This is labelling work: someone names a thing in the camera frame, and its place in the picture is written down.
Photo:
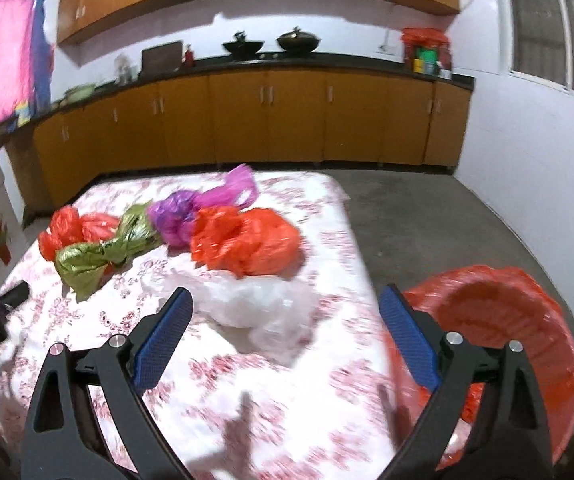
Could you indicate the olive green plastic bag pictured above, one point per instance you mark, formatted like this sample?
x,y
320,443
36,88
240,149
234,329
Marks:
x,y
92,260

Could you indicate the black pot with lid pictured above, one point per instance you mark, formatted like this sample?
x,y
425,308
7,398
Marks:
x,y
297,41

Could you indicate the wall socket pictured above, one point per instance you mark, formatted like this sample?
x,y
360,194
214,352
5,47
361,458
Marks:
x,y
383,49

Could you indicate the pink and blue hanging cloth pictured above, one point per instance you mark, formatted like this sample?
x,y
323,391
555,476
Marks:
x,y
2,60

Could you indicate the wooden base cabinets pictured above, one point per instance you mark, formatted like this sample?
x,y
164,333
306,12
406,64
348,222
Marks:
x,y
292,120

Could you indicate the purple plastic bag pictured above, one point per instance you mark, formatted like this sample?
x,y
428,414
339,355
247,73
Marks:
x,y
172,215

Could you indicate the clear glass jar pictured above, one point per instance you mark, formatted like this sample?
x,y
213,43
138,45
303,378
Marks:
x,y
124,70

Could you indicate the green basin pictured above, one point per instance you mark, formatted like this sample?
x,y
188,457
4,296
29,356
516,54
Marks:
x,y
81,93

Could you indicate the floral tablecloth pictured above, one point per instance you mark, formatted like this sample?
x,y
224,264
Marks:
x,y
292,400

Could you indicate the green box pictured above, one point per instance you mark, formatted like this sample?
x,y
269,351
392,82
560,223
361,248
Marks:
x,y
426,54

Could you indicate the black wok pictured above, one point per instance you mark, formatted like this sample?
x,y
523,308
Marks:
x,y
240,46

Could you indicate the orange plastic basket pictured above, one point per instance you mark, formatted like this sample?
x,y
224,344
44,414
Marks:
x,y
497,305

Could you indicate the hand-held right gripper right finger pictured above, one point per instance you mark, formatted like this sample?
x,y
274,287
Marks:
x,y
409,335

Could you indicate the white mug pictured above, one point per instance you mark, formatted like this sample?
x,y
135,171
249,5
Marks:
x,y
445,73

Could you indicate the translucent white plastic bag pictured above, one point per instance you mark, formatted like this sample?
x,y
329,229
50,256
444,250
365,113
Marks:
x,y
257,305

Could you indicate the crumpled red bag cover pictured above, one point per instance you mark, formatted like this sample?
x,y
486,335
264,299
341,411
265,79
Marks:
x,y
424,37

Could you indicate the red bottle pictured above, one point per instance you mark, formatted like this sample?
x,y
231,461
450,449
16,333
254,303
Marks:
x,y
188,56

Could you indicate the small red plastic bag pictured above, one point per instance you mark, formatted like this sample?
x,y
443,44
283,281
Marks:
x,y
67,230

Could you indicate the large red plastic bag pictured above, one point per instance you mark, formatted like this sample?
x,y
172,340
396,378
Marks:
x,y
247,240

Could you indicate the red plastic bin liner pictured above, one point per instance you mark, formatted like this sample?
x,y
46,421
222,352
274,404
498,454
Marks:
x,y
562,385

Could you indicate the black kitchen countertop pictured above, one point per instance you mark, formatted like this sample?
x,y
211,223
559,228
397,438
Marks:
x,y
317,62

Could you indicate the brown cutting board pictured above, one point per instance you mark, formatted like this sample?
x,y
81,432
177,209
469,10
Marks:
x,y
162,59

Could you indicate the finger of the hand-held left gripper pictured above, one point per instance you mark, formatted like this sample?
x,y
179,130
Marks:
x,y
14,294

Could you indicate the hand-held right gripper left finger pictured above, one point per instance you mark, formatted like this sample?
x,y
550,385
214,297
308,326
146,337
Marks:
x,y
162,345

